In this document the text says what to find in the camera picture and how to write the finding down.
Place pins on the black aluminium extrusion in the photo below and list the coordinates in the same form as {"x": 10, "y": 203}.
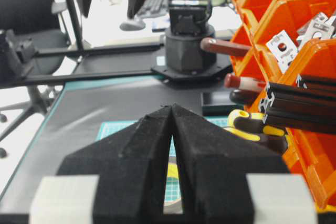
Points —
{"x": 314, "y": 82}
{"x": 298, "y": 108}

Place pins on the green cutting mat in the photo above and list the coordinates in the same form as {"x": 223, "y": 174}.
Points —
{"x": 172, "y": 188}

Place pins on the upper right orange bin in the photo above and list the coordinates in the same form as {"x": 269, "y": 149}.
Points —
{"x": 313, "y": 155}

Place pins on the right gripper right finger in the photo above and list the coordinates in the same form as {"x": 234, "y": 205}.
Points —
{"x": 227, "y": 179}

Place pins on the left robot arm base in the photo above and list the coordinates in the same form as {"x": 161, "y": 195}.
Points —
{"x": 184, "y": 58}

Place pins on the short yellow black screwdriver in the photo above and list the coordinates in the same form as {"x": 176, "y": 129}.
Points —
{"x": 252, "y": 123}

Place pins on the dark black tool handle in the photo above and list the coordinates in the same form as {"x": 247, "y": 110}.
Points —
{"x": 243, "y": 97}

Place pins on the black keyboard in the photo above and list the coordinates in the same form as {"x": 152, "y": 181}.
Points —
{"x": 153, "y": 9}

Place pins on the black office chair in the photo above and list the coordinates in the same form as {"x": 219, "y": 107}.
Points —
{"x": 32, "y": 19}

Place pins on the black rack base plate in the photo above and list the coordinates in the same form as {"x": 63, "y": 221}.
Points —
{"x": 217, "y": 103}

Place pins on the right black aluminium extrusion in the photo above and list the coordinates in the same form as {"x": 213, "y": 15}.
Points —
{"x": 314, "y": 82}

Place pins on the brown wooden tool handle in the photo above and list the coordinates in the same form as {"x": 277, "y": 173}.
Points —
{"x": 224, "y": 47}

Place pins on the left black aluminium extrusion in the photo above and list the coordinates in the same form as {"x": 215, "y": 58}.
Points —
{"x": 298, "y": 108}

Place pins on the long yellow black screwdriver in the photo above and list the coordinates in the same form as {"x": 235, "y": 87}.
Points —
{"x": 278, "y": 144}

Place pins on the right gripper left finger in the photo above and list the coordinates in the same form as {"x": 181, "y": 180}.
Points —
{"x": 119, "y": 179}

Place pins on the red white tool handle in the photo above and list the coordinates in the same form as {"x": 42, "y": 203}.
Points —
{"x": 244, "y": 83}

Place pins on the black frame rail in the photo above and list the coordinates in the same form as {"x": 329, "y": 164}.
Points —
{"x": 102, "y": 63}

